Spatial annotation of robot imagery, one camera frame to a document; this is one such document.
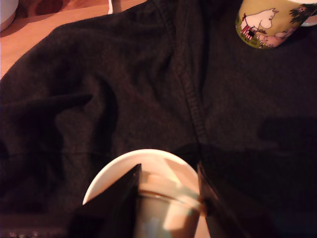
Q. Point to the turquoise coffee capsule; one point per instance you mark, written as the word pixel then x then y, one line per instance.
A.
pixel 161 213

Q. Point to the white coffee cup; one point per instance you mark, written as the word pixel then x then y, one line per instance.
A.
pixel 111 171

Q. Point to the dark grey cloth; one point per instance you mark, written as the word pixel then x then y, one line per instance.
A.
pixel 138 86

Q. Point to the green cartoon print mug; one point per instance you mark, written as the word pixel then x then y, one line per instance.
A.
pixel 265 22

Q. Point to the white round container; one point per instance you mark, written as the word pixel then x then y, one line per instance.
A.
pixel 6 12

